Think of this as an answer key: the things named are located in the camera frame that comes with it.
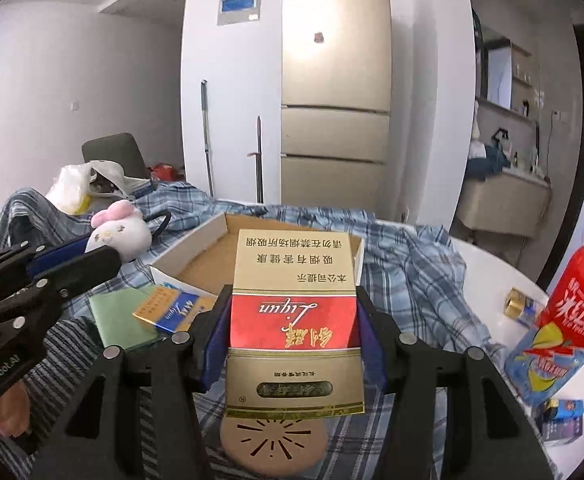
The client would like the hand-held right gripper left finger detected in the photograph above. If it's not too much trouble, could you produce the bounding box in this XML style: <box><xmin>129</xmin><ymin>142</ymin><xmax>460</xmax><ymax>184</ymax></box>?
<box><xmin>29</xmin><ymin>284</ymin><xmax>233</xmax><ymax>480</ymax></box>

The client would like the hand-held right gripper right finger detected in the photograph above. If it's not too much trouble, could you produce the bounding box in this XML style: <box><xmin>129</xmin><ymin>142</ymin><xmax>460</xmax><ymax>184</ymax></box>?
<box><xmin>356</xmin><ymin>285</ymin><xmax>555</xmax><ymax>480</ymax></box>

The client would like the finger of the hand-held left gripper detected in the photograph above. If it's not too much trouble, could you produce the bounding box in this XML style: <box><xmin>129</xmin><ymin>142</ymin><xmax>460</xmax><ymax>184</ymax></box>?
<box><xmin>0</xmin><ymin>236</ymin><xmax>94</xmax><ymax>307</ymax></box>
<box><xmin>0</xmin><ymin>244</ymin><xmax>123</xmax><ymax>348</ymax></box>

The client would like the pink white plush toy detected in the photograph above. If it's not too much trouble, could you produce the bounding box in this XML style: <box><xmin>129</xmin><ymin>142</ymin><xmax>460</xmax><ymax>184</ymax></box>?
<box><xmin>84</xmin><ymin>199</ymin><xmax>153</xmax><ymax>263</ymax></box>

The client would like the blue yellow cigarette pack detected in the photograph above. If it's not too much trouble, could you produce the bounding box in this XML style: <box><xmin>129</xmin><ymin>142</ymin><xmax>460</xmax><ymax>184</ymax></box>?
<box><xmin>132</xmin><ymin>285</ymin><xmax>217</xmax><ymax>335</ymax></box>

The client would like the green cloth pouch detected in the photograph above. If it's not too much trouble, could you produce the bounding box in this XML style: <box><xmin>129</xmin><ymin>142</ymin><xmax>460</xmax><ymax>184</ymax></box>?
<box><xmin>88</xmin><ymin>286</ymin><xmax>165</xmax><ymax>353</ymax></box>

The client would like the red gold cigarette pack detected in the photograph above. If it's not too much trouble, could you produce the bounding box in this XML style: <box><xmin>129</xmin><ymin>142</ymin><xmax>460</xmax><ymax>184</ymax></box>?
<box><xmin>224</xmin><ymin>228</ymin><xmax>365</xmax><ymax>418</ymax></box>

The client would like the shallow cardboard box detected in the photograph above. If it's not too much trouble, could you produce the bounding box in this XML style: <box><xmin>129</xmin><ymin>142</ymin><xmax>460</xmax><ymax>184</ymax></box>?
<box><xmin>149</xmin><ymin>211</ymin><xmax>365</xmax><ymax>321</ymax></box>

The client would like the round beige perforated disc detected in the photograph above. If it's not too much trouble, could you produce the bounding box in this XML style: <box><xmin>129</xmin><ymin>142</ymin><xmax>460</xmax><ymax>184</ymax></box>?
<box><xmin>220</xmin><ymin>412</ymin><xmax>329</xmax><ymax>478</ymax></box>

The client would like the person's left hand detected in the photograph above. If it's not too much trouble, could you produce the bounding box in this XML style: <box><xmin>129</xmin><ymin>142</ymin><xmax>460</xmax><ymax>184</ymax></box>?
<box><xmin>0</xmin><ymin>380</ymin><xmax>30</xmax><ymax>438</ymax></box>

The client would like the blue plaid cloth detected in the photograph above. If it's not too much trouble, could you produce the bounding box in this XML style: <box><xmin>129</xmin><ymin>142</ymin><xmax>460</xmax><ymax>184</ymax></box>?
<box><xmin>0</xmin><ymin>180</ymin><xmax>510</xmax><ymax>480</ymax></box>

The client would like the white plastic bag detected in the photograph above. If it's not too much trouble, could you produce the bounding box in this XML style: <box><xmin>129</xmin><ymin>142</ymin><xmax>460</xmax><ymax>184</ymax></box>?
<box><xmin>46</xmin><ymin>160</ymin><xmax>145</xmax><ymax>213</ymax></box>

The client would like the gold blue battery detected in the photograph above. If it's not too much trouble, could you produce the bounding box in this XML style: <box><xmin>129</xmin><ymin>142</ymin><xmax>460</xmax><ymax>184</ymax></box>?
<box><xmin>503</xmin><ymin>287</ymin><xmax>547</xmax><ymax>328</ymax></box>

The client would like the beige bathroom vanity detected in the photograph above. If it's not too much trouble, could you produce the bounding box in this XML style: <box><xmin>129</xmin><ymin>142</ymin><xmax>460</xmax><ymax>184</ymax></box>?
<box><xmin>459</xmin><ymin>165</ymin><xmax>552</xmax><ymax>238</ymax></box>

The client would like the small blue carton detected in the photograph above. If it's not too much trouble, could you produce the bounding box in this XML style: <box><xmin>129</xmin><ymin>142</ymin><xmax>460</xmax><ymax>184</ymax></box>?
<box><xmin>534</xmin><ymin>399</ymin><xmax>584</xmax><ymax>447</ymax></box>

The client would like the red label drink bottle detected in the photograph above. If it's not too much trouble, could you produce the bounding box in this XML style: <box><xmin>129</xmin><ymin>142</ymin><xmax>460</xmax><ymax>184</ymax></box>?
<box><xmin>504</xmin><ymin>227</ymin><xmax>584</xmax><ymax>403</ymax></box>

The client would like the blue clothes pile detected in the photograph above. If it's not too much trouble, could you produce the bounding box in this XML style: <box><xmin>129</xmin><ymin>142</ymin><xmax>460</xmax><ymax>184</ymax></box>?
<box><xmin>466</xmin><ymin>142</ymin><xmax>512</xmax><ymax>181</ymax></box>

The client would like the gold refrigerator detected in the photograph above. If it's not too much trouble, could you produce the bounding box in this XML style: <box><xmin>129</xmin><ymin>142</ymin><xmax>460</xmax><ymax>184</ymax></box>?
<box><xmin>279</xmin><ymin>0</ymin><xmax>393</xmax><ymax>208</ymax></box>

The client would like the bathroom mirror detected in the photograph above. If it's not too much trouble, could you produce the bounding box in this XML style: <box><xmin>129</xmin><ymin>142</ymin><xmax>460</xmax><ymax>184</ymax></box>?
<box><xmin>484</xmin><ymin>40</ymin><xmax>513</xmax><ymax>108</ymax></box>

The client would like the black framed door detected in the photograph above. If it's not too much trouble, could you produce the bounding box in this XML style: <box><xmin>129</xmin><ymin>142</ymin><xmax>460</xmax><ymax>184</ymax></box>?
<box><xmin>536</xmin><ymin>20</ymin><xmax>584</xmax><ymax>296</ymax></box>

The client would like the black cable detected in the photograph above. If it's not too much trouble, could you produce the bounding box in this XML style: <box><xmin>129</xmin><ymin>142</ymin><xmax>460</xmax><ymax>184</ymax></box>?
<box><xmin>142</xmin><ymin>210</ymin><xmax>173</xmax><ymax>238</ymax></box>

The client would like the grey mop handle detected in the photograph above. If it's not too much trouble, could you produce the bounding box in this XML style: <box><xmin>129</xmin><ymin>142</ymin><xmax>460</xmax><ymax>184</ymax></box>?
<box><xmin>200</xmin><ymin>80</ymin><xmax>215</xmax><ymax>196</ymax></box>

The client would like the dark broom handle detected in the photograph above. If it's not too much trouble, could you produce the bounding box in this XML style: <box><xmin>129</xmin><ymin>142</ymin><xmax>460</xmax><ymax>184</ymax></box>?
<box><xmin>247</xmin><ymin>116</ymin><xmax>265</xmax><ymax>204</ymax></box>

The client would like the bathroom wall shelf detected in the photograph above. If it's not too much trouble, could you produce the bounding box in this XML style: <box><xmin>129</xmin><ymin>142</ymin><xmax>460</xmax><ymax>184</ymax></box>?
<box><xmin>512</xmin><ymin>42</ymin><xmax>535</xmax><ymax>116</ymax></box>

